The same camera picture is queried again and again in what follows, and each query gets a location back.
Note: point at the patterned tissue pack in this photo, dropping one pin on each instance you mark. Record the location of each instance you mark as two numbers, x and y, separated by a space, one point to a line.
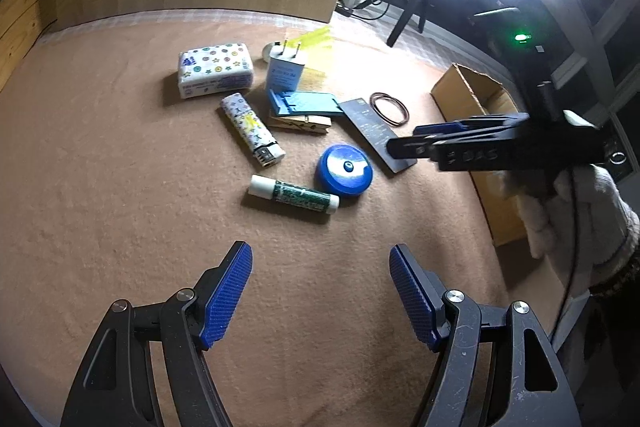
214 69

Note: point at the green white lip balm tube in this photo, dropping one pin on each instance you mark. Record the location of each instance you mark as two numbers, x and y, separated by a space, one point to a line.
293 195

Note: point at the white wall charger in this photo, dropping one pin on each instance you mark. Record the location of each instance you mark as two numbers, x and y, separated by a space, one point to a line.
285 65

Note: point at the maroon rubber band loop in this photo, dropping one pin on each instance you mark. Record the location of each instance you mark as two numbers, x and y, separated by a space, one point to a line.
390 109

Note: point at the wooden slat board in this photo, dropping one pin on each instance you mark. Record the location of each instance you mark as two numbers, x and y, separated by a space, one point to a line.
21 24

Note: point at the cardboard box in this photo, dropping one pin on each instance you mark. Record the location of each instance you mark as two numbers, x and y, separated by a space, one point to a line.
461 93

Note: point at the blue phone stand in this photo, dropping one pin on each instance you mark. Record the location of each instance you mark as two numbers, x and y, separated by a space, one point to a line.
301 103

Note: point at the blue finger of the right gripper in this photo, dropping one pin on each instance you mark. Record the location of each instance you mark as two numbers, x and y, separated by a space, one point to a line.
442 128
412 147

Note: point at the right hand in white glove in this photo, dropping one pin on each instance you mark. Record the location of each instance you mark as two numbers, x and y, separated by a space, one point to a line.
580 224

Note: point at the patterned lighter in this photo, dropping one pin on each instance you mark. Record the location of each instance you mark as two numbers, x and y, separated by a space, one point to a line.
262 144

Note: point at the wooden clothespin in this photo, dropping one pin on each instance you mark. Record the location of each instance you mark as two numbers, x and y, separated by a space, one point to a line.
312 124

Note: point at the yellow shuttlecock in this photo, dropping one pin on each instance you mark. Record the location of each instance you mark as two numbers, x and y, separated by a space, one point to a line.
316 40

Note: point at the dark grey card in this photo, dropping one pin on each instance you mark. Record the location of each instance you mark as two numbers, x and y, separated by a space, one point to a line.
375 131

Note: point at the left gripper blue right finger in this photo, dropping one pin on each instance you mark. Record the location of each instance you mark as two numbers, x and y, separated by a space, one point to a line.
420 292

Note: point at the round blue lid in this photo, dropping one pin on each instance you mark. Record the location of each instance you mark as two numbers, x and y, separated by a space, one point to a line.
344 170

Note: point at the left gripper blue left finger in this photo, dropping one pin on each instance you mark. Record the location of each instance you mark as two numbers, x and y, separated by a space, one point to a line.
219 292

